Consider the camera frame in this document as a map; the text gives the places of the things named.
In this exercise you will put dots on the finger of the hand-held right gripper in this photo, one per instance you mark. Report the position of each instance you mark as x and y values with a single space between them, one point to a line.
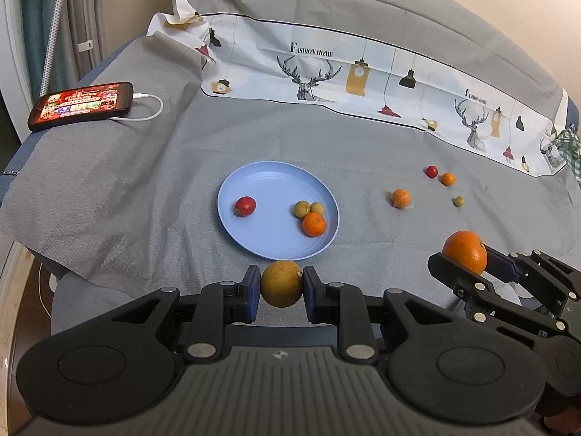
499 265
458 277

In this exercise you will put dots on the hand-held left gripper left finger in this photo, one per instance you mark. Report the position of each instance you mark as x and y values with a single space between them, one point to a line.
252 297

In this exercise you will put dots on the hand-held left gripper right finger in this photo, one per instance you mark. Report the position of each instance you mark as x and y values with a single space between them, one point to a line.
311 297

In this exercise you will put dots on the brownish-yellow round fruit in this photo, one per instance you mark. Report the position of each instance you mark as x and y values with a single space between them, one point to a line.
281 284

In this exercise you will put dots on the green round fruit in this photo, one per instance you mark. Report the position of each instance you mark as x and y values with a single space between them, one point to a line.
459 201
317 207
300 209

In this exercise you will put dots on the blue plate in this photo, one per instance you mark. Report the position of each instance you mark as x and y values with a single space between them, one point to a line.
272 222

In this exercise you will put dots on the red tomato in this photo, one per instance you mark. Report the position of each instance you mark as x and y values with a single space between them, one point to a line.
245 206
431 171

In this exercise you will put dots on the mottled orange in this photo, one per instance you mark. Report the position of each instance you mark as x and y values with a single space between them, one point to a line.
401 198

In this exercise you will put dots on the person's right hand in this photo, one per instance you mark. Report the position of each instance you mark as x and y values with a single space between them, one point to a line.
558 422

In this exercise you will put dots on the green plaid cloth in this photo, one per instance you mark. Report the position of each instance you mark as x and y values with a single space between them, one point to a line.
569 147

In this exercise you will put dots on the grey bed sheet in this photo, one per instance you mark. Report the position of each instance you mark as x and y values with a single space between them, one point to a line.
159 159

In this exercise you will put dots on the white deer print cloth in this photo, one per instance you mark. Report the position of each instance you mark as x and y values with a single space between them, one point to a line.
317 72

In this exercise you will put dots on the black smartphone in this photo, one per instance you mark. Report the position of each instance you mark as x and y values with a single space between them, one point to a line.
81 105

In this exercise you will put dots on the white tag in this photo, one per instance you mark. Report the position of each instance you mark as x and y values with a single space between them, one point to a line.
86 46

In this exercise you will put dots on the grey curtain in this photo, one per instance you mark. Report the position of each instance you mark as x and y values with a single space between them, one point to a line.
113 4

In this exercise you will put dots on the teal curtain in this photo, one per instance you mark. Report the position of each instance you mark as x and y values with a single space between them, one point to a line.
34 18

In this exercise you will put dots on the white frame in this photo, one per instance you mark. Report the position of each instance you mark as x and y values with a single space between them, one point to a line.
11 54

